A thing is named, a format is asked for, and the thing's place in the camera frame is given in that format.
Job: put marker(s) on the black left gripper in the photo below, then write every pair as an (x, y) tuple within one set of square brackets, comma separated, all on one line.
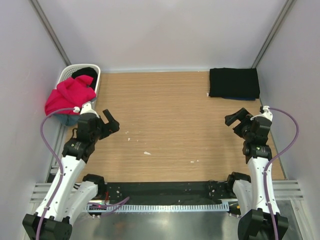
[(108, 128)]

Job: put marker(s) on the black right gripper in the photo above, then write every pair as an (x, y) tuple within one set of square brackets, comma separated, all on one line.
[(240, 115)]

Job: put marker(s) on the black t-shirt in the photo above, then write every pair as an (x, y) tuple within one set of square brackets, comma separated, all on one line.
[(234, 82)]

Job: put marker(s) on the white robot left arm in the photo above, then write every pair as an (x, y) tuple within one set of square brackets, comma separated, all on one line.
[(57, 213)]

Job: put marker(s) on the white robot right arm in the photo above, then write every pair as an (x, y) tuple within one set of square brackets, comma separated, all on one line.
[(260, 216)]

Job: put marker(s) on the folded blue t-shirt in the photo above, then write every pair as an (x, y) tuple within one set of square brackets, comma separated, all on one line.
[(240, 98)]

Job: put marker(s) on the grey-blue garment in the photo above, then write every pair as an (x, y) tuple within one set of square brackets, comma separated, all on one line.
[(68, 120)]

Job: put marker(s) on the pink t-shirt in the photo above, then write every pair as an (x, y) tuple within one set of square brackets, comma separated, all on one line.
[(70, 93)]

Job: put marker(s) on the black garment in basket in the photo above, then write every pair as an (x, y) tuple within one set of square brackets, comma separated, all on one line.
[(88, 71)]

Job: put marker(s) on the white laundry basket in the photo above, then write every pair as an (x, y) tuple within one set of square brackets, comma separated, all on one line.
[(74, 91)]

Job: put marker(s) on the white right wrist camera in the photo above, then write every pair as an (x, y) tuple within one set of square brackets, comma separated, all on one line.
[(265, 112)]

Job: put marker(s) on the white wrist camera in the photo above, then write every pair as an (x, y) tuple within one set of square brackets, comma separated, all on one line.
[(265, 112), (85, 109)]

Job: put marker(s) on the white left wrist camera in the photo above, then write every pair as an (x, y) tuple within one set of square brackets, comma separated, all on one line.
[(85, 109)]

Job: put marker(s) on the aluminium frame rail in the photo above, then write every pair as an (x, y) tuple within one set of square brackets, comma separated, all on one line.
[(287, 190)]

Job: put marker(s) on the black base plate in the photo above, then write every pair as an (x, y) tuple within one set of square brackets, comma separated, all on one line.
[(169, 193)]

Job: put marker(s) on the white slotted cable duct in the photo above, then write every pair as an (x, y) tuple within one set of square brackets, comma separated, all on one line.
[(223, 207)]

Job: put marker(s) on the right aluminium corner post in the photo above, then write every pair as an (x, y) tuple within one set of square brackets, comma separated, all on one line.
[(280, 19)]

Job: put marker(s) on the aluminium corner post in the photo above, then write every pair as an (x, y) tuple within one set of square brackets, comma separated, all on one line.
[(49, 30), (280, 19)]

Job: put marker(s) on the left aluminium corner post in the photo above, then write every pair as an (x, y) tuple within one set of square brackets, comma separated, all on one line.
[(49, 30)]

